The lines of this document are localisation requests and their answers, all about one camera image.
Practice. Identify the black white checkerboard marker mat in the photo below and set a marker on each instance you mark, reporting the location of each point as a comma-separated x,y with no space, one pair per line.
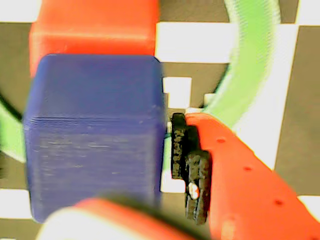
300,100

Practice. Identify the blue cube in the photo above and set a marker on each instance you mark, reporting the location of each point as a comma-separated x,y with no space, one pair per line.
95,137

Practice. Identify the red cube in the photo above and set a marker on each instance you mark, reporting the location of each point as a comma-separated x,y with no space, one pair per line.
95,27

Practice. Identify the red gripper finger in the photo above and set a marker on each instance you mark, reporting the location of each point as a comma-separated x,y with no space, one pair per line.
245,195
120,220

